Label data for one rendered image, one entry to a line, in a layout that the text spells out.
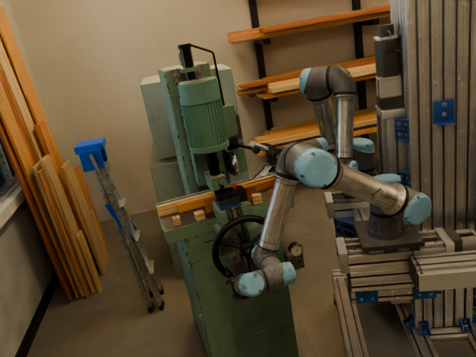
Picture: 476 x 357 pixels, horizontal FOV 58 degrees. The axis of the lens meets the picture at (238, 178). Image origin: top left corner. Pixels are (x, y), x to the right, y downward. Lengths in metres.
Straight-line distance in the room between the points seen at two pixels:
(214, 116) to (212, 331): 1.00
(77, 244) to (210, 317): 1.44
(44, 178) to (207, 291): 1.52
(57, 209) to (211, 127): 1.60
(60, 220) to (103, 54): 1.74
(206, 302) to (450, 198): 1.14
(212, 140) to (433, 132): 0.89
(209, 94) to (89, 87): 2.59
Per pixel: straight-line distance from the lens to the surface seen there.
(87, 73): 4.31
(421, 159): 1.86
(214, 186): 1.97
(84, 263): 3.33
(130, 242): 2.77
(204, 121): 1.85
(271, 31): 3.87
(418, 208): 1.57
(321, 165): 1.32
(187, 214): 1.98
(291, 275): 1.47
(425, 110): 1.81
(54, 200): 3.17
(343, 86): 1.90
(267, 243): 1.53
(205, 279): 2.01
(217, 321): 2.14
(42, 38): 4.37
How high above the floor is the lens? 1.68
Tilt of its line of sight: 20 degrees down
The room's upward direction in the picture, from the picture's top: 10 degrees counter-clockwise
